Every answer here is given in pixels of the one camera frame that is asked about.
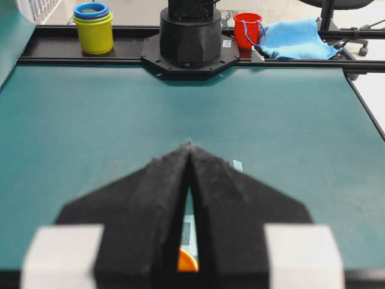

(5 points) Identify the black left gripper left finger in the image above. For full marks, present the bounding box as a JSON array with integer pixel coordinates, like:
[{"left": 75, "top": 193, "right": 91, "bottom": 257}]
[{"left": 20, "top": 143, "right": 192, "bottom": 289}]

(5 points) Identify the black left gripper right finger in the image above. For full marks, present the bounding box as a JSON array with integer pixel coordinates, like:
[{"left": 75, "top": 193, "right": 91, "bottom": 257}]
[{"left": 188, "top": 144, "right": 346, "bottom": 289}]

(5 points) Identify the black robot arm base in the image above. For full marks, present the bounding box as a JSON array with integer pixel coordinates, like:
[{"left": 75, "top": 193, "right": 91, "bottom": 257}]
[{"left": 141, "top": 0, "right": 240, "bottom": 76}]

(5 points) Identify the small clear tape label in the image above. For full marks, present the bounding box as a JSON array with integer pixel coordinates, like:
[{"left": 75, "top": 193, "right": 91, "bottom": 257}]
[{"left": 233, "top": 160, "right": 243, "bottom": 172}]

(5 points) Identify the orange round object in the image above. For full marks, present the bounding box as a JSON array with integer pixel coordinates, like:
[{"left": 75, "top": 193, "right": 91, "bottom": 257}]
[{"left": 177, "top": 248, "right": 199, "bottom": 272}]

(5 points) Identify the green table mat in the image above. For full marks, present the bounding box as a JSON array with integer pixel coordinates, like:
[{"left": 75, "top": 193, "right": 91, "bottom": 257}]
[{"left": 1, "top": 66, "right": 384, "bottom": 270}]

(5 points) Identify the blue cloth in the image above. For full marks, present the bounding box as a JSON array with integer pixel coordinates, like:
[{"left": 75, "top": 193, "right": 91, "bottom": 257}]
[{"left": 259, "top": 19, "right": 341, "bottom": 60}]

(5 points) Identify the red toy bucket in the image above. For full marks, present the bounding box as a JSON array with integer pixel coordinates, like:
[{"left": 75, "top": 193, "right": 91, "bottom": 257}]
[{"left": 233, "top": 12, "right": 265, "bottom": 50}]

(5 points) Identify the yellow-green stacking cup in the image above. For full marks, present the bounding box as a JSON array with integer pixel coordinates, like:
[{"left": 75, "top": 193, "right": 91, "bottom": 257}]
[{"left": 73, "top": 12, "right": 114, "bottom": 55}]

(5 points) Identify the blue stacking cup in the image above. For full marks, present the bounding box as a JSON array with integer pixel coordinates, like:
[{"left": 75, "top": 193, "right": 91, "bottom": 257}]
[{"left": 73, "top": 2, "right": 109, "bottom": 20}]

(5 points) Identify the black aluminium frame rail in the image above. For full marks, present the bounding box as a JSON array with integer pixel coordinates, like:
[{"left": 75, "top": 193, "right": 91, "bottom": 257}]
[{"left": 18, "top": 25, "right": 384, "bottom": 75}]

